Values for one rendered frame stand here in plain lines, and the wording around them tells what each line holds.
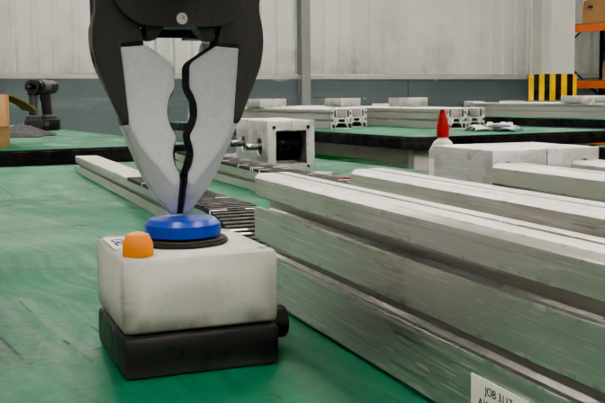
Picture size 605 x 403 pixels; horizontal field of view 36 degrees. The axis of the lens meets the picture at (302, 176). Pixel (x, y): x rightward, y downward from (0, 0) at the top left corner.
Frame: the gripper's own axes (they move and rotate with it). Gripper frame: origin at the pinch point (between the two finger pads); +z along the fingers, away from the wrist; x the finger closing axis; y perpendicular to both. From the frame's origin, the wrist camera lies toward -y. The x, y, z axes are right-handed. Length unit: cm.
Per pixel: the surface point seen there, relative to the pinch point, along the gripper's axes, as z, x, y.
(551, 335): 3.5, -8.1, -21.2
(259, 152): 5, -41, 110
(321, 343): 8.7, -7.5, -1.2
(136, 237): 1.7, 3.1, -3.6
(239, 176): 7, -30, 88
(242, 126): 1, -42, 122
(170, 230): 1.8, 1.0, -1.7
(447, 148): -0.5, -27.0, 18.7
